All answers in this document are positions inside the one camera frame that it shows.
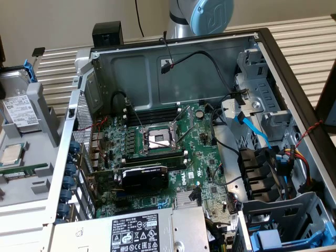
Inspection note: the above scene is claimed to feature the light blue flat data wire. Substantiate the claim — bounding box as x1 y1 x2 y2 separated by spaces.
235 111 276 153

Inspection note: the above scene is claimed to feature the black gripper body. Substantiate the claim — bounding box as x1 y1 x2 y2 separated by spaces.
0 33 8 100

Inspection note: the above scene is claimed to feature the green RAM stick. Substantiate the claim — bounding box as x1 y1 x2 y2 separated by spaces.
0 163 50 180

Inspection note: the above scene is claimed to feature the green motherboard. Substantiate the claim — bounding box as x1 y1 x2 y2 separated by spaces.
89 101 238 237

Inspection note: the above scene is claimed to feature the dark brown panel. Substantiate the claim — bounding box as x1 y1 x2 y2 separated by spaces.
313 60 336 127

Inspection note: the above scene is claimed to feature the thin black fan wire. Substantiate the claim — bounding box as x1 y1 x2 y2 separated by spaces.
211 163 244 186

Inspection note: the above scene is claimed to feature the black wire with square plug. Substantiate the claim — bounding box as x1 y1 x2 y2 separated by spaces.
190 186 203 207

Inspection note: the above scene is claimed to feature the silver locking lever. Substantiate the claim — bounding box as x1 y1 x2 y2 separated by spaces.
175 123 197 147

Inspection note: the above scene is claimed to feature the open grey PC case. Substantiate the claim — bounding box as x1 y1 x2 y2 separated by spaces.
41 27 336 252

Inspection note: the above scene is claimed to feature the hard disk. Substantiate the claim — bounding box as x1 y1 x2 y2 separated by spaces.
0 60 44 133

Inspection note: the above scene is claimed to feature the grey power supply unit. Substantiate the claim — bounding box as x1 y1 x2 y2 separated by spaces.
51 207 211 252

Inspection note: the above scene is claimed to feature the black RAM slot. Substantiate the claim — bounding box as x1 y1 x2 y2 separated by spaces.
122 108 182 125
124 149 188 163
124 157 188 171
122 101 182 118

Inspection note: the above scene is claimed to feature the silver socket cover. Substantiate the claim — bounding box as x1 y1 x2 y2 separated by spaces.
169 119 183 144

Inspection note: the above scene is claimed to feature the CPU socket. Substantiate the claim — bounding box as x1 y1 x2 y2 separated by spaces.
140 122 183 156

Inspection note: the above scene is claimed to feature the blue data wire with plug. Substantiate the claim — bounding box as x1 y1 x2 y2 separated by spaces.
275 153 294 196

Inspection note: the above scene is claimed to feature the black expansion slot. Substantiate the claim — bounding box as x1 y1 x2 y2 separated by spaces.
114 199 133 209

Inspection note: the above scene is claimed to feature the blue disk carrier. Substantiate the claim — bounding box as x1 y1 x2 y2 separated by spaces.
249 227 283 250

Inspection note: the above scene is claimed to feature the black box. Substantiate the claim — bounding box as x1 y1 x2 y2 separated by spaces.
92 21 124 48

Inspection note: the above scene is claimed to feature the thin black hanging cable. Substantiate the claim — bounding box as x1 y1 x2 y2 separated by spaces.
135 0 144 37

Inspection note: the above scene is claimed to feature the silver CPU chip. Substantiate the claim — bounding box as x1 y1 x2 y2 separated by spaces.
0 143 27 167

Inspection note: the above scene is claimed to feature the black looped wire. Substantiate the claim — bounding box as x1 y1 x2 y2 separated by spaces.
111 90 132 106

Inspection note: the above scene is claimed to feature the red yellow black power wire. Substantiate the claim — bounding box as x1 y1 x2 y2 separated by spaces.
283 148 324 195

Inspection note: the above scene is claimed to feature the silver heatsink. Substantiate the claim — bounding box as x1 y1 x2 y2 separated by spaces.
175 193 203 209

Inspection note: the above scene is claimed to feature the black graphics card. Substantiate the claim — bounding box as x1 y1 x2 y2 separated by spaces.
88 164 170 195

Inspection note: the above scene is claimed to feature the red black twisted wire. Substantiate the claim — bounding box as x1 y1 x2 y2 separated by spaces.
293 120 324 150

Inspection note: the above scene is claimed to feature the black fan shroud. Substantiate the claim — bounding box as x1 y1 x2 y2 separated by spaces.
237 146 279 203

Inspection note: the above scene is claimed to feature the grey parts rack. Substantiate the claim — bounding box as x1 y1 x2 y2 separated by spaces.
0 83 65 211

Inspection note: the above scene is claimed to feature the black motherboard wire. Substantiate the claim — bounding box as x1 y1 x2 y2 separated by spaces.
209 104 241 155

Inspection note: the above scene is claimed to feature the thin black red wire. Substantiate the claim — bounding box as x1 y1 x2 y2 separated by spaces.
159 36 176 69

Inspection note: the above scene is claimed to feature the lower blue drive caddy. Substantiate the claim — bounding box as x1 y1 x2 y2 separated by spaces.
236 191 336 252

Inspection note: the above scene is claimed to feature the braided power cable bundle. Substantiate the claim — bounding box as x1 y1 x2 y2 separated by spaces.
204 217 234 252

